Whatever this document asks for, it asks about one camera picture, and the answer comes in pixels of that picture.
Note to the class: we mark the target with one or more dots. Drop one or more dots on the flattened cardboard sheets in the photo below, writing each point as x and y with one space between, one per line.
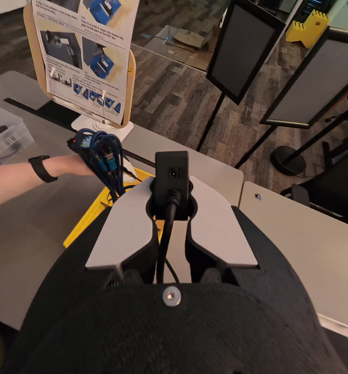
188 38

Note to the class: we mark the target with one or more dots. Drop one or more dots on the yellow plastic bin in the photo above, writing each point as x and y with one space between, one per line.
86 222

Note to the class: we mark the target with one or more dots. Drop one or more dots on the black round floor base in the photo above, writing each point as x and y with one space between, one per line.
288 160

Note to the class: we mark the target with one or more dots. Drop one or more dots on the small yellow sign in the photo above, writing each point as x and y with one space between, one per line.
308 32

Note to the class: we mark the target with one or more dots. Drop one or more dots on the black monitor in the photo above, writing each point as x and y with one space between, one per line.
241 49

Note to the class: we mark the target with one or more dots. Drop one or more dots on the black usb hub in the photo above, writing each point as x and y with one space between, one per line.
171 163

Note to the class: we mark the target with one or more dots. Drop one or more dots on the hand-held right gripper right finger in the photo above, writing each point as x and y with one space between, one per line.
217 233

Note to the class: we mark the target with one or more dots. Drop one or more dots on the black wristband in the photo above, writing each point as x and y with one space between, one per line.
42 172

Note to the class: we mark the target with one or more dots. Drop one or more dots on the person's left hand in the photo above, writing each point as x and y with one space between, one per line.
71 165

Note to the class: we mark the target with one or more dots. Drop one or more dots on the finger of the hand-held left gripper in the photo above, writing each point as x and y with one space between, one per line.
131 174

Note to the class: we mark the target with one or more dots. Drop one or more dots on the clear plastic bin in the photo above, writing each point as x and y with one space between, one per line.
4 131

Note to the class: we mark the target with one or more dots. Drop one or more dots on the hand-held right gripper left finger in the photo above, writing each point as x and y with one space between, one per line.
124 233

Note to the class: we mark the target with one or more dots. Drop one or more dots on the black chair with grey seat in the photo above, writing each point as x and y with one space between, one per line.
337 190

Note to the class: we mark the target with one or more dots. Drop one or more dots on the person's left forearm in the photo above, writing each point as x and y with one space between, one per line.
10 181

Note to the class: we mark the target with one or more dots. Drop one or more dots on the instruction sheet on stand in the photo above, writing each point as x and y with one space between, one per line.
30 43

